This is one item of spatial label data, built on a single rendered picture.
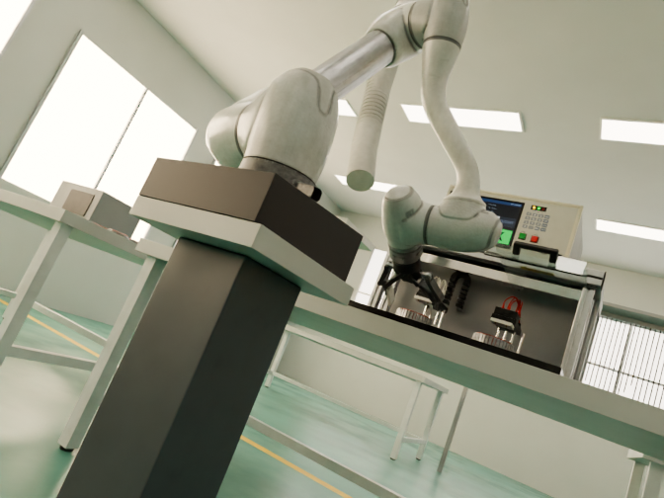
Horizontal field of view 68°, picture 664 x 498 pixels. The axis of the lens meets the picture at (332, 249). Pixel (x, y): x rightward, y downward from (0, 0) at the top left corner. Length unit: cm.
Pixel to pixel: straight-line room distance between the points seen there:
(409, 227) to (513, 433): 680
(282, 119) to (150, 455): 61
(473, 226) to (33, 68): 488
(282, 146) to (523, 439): 720
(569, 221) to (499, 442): 639
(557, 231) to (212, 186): 116
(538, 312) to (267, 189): 117
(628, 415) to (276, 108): 91
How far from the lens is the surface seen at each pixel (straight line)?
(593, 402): 118
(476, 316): 176
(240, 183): 81
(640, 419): 118
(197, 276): 90
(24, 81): 554
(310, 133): 95
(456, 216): 119
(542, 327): 173
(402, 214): 121
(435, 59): 138
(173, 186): 92
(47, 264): 221
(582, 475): 784
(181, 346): 87
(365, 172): 276
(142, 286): 187
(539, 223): 171
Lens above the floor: 60
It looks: 12 degrees up
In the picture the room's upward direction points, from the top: 22 degrees clockwise
